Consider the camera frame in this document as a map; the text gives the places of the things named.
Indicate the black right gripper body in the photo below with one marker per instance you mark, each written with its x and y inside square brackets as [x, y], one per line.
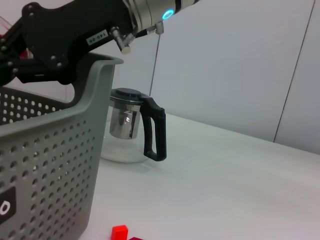
[70, 27]

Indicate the dark red brick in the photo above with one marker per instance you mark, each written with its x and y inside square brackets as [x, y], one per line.
[136, 238]

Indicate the grey-green perforated storage bin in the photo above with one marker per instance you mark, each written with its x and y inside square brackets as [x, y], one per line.
[62, 150]

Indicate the small red brick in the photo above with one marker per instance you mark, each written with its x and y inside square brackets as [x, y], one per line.
[120, 232]

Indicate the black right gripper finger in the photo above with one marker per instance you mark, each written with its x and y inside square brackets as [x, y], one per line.
[15, 30]
[30, 72]

